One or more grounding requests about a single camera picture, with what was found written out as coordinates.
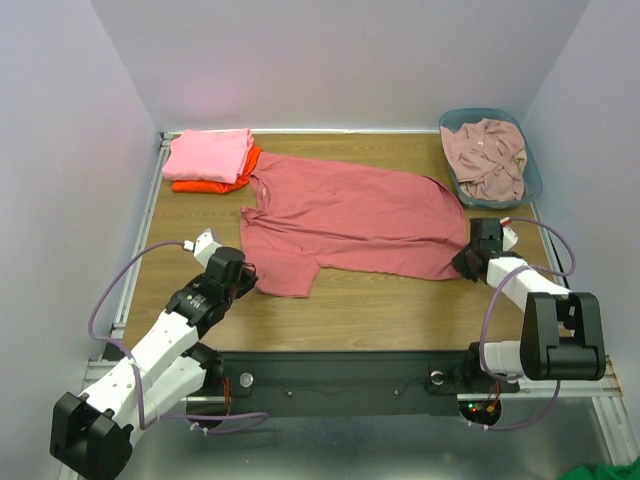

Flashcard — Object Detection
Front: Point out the rose red t-shirt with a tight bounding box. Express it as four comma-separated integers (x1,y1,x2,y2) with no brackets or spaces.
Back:
240,152,467,298

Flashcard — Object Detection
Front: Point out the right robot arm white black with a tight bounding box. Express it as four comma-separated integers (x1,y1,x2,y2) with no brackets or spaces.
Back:
452,217,607,390

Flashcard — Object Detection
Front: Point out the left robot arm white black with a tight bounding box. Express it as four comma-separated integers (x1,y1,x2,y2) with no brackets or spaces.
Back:
50,246,256,479

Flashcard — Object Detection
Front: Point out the teal plastic bin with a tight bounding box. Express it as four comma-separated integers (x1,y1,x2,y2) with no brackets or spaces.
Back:
439,108,543,210

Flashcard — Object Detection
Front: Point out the dusty pink shirt in bin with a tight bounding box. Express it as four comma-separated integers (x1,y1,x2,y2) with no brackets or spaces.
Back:
440,118,525,202

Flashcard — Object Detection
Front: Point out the beige garment in bin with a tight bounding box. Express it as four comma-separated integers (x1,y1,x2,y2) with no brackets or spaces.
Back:
512,148,528,174

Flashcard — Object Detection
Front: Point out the folded orange t-shirt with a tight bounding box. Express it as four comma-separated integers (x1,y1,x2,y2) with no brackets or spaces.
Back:
171,146,262,195

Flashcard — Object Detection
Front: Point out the folded light pink t-shirt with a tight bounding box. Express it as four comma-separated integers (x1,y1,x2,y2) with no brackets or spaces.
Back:
162,128,254,181

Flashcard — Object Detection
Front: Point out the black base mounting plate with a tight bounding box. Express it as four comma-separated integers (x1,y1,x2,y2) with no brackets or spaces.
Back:
186,350,519,417

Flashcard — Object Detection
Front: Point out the green cloth corner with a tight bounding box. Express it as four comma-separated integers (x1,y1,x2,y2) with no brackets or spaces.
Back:
561,463,639,480

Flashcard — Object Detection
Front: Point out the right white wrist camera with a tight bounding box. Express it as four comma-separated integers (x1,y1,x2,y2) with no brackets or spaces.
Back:
500,217,519,251

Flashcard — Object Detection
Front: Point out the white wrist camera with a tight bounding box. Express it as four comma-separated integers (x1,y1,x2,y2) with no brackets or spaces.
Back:
500,217,519,251
182,228,221,267

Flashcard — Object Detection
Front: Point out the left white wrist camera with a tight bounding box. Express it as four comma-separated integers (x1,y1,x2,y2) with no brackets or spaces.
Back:
182,228,221,267

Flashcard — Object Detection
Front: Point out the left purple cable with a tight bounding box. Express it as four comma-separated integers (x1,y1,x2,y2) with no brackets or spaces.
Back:
88,239,270,436

